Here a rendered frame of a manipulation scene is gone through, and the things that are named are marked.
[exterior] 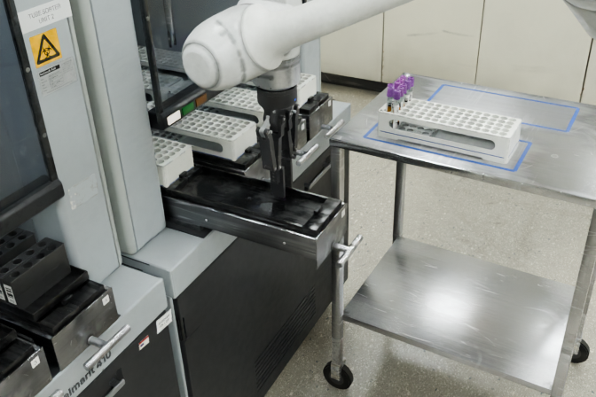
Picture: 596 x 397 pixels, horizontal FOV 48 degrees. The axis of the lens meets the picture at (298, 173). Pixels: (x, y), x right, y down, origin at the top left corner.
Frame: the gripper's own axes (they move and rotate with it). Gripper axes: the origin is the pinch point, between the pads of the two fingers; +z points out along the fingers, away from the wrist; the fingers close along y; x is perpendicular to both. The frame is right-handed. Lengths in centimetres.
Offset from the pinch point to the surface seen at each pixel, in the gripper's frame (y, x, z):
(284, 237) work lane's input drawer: 11.3, 6.6, 5.4
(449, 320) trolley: -35, 28, 56
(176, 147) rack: 1.8, -24.4, -2.2
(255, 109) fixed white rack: -22.6, -19.5, -1.5
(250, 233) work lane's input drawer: 11.3, -0.9, 6.7
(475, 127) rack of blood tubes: -30.2, 30.6, -3.7
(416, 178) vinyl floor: -146, -17, 85
